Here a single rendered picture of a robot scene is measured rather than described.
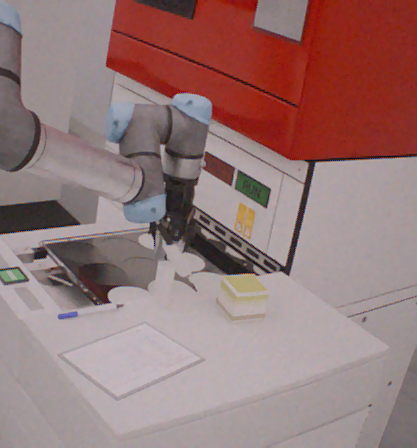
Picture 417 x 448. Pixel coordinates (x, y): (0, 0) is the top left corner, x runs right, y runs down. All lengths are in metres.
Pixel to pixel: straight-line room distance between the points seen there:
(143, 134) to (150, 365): 0.40
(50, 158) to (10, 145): 0.09
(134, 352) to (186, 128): 0.41
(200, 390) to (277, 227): 0.56
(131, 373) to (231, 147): 0.73
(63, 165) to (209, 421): 0.46
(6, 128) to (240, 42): 0.77
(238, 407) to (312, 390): 0.17
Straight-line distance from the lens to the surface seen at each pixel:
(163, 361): 1.26
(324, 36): 1.50
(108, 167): 1.19
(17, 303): 1.38
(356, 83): 1.61
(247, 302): 1.39
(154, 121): 1.34
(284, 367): 1.31
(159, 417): 1.13
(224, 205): 1.79
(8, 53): 1.05
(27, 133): 1.04
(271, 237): 1.67
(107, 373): 1.20
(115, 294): 1.57
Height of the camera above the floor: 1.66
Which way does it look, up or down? 22 degrees down
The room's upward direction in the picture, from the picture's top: 10 degrees clockwise
